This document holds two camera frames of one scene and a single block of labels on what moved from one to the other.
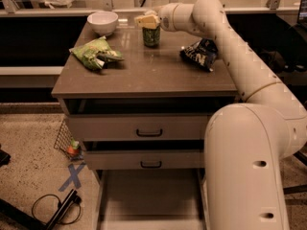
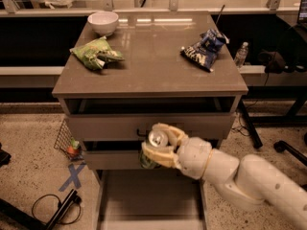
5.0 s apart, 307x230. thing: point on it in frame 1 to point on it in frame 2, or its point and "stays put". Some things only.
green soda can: x=152 y=36 to x=157 y=138
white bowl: x=103 y=22 stays put
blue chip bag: x=202 y=53 stays put
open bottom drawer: x=152 y=199 stays put
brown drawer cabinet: x=138 y=99 stays put
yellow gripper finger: x=151 y=12 to x=178 y=135
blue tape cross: x=74 y=172 stays put
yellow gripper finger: x=148 y=20 to x=162 y=155
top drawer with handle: x=139 y=126 stays put
